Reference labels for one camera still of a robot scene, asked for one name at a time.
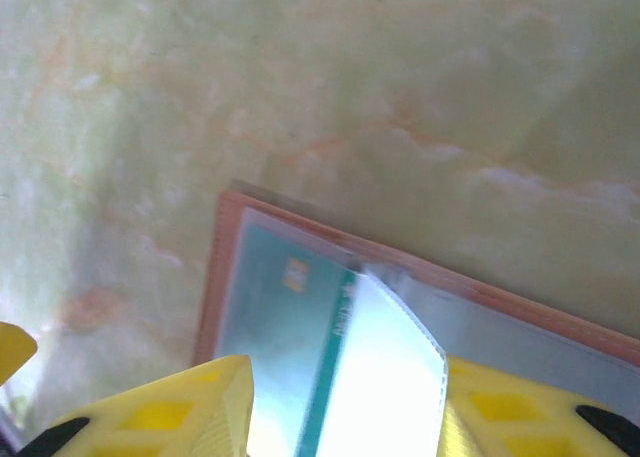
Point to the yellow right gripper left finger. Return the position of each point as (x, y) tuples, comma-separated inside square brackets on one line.
[(165, 417)]

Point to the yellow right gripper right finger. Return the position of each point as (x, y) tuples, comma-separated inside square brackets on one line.
[(525, 417)]

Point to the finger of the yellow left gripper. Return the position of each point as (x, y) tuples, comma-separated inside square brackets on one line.
[(15, 352)]

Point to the teal VIP credit card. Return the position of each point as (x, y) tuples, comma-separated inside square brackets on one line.
[(280, 302)]

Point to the pink leather card holder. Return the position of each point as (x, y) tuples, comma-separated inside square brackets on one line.
[(525, 337)]

